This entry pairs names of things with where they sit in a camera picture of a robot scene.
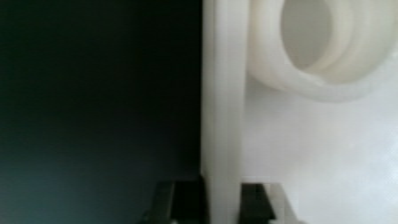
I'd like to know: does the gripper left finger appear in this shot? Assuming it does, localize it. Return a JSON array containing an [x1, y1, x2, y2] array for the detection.
[[140, 181, 203, 224]]

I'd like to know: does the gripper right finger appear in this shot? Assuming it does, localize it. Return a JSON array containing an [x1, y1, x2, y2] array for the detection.
[[240, 183, 275, 224]]

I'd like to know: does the white square tabletop tray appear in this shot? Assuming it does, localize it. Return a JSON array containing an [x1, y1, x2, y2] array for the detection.
[[201, 0, 398, 224]]

